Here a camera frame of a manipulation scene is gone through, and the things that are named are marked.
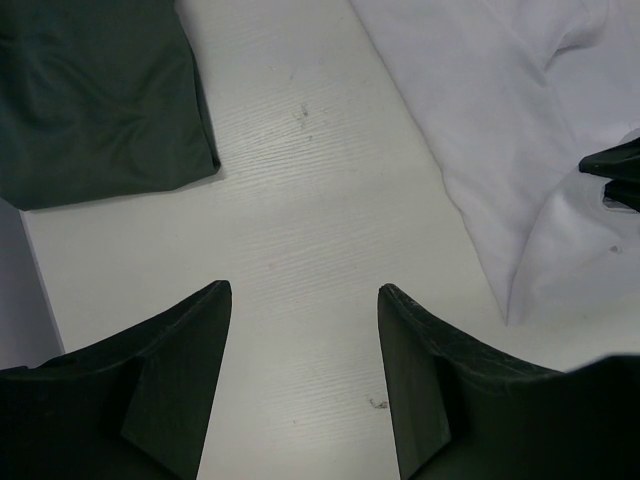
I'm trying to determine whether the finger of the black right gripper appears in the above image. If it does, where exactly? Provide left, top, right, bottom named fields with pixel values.
left=579, top=138, right=640, bottom=183
left=603, top=179, right=640, bottom=212

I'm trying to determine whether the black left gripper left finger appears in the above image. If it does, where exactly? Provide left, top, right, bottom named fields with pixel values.
left=1, top=280, right=232, bottom=479

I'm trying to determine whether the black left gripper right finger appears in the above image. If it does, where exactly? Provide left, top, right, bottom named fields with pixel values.
left=377, top=284, right=639, bottom=479

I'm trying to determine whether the white t-shirt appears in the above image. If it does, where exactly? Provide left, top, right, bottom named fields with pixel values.
left=353, top=1, right=639, bottom=324

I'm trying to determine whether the dark grey t-shirt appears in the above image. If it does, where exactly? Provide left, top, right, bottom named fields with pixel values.
left=1, top=1, right=220, bottom=211

